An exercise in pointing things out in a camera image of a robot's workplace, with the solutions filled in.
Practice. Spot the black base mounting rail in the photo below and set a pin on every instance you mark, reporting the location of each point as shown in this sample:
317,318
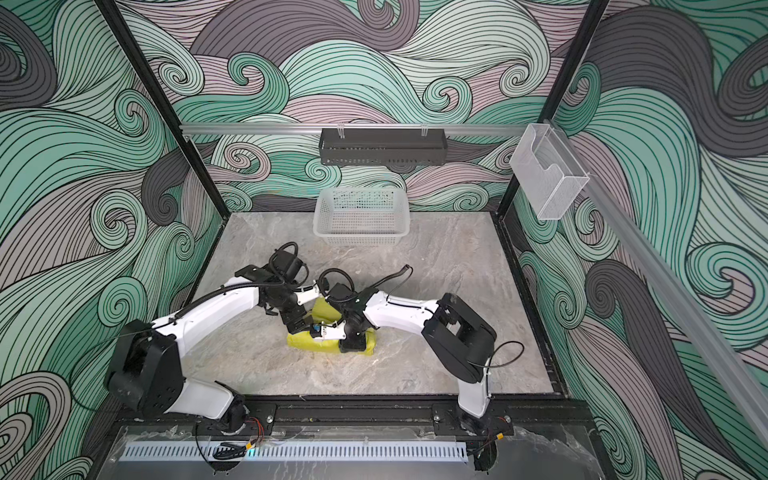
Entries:
437,414

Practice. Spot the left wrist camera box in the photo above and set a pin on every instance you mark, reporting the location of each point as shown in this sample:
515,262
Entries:
308,295

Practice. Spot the back aluminium rail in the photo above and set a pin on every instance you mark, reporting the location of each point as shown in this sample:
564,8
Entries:
274,128

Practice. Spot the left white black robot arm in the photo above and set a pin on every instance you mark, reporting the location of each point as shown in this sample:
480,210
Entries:
145,371

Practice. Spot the yellow-green long pants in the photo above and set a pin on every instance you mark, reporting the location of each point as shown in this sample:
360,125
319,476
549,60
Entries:
324,313

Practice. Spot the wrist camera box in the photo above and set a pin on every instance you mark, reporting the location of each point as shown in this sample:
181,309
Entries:
308,295
324,332

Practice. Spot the black perforated wall tray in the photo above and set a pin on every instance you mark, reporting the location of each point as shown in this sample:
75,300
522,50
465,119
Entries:
398,148

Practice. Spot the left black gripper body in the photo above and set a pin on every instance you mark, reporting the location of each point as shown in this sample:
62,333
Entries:
291,311

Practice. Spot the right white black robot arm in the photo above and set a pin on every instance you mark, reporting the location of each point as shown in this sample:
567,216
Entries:
463,342

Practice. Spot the clear acrylic wall holder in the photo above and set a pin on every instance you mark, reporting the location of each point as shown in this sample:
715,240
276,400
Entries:
548,170

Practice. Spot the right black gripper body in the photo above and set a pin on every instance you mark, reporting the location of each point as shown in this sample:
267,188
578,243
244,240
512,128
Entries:
355,338

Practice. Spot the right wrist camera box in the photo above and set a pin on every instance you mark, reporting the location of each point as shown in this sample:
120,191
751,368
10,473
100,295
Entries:
324,332

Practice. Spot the white slotted cable duct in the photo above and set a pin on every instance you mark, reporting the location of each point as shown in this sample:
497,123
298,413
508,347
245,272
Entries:
301,451

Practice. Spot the white plastic mesh basket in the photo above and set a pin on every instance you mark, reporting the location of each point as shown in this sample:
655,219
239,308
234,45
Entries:
377,216

